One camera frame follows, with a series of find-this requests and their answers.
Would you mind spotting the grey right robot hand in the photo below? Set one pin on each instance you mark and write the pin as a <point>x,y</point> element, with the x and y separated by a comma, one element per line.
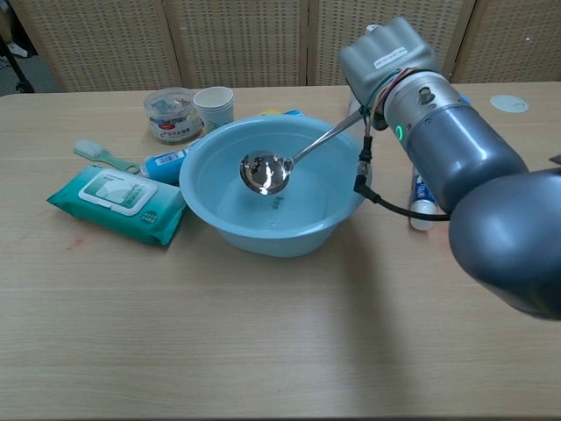
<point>377,57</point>

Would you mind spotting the stainless steel ladle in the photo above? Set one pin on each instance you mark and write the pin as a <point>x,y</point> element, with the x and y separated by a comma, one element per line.
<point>263,173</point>

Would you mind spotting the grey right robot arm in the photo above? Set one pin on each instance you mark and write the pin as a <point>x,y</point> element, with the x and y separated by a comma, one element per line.
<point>482,175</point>

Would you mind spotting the blue plastic basin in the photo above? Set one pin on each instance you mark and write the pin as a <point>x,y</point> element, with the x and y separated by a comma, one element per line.
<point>263,228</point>

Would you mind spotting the yellow blue flat package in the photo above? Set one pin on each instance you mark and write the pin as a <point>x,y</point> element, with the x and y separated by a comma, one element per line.
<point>280,112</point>

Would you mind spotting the blue white toothpaste tube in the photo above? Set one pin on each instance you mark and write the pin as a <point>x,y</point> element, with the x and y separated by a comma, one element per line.
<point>421,206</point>

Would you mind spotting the woven rattan folding screen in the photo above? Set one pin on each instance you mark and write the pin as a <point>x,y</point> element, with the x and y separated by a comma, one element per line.
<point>219,39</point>

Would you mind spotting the clear round clip container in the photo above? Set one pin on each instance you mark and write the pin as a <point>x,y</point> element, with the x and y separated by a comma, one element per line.
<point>171,118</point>

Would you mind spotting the blue white lying tube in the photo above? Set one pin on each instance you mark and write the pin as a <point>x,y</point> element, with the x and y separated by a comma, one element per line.
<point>164,164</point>

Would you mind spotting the green wet wipes pack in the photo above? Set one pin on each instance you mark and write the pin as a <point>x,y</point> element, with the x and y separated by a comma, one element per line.
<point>118,206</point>

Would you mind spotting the black tripod stand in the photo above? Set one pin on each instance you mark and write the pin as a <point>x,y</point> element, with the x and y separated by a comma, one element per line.
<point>17,70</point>

